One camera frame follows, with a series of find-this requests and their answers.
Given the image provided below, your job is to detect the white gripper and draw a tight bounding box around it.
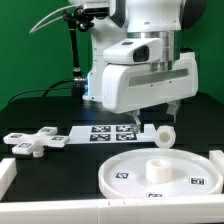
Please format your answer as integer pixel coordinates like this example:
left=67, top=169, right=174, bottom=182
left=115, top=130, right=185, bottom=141
left=102, top=52, right=198, bottom=134

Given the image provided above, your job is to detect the white round table top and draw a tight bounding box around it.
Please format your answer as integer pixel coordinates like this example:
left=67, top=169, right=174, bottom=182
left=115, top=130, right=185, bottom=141
left=98, top=148, right=224, bottom=198

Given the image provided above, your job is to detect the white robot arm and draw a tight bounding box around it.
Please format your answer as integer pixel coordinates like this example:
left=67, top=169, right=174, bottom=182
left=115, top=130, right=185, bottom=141
left=84, top=0, right=207, bottom=132

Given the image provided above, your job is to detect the white marker sheet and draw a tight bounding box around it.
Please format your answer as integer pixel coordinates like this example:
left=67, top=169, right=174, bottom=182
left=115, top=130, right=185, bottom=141
left=69, top=124, right=156, bottom=144

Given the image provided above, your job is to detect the white cross-shaped table base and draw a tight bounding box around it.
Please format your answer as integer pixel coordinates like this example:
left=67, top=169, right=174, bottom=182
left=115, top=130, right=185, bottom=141
left=3, top=127, right=70, bottom=158

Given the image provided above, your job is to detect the white left fence block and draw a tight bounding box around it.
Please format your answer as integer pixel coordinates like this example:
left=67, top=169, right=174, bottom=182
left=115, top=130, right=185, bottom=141
left=0, top=158, right=17, bottom=200

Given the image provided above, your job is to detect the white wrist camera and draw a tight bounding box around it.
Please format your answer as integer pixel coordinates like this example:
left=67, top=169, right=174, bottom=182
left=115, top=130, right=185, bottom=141
left=103, top=38, right=163, bottom=65

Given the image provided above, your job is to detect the black cable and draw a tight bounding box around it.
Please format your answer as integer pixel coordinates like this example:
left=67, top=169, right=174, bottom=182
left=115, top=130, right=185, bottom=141
left=7, top=78, right=88, bottom=105

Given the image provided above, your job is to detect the white front fence rail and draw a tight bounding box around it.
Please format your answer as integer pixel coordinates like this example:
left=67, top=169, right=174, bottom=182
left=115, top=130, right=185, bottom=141
left=0, top=195, right=224, bottom=224

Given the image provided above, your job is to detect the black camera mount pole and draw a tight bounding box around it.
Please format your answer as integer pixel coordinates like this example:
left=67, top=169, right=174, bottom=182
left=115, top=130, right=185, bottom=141
left=63, top=7, right=94, bottom=96

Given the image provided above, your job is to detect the white cable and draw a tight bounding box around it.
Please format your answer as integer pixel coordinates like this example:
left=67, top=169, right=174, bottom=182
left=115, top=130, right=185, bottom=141
left=29, top=4, right=81, bottom=34

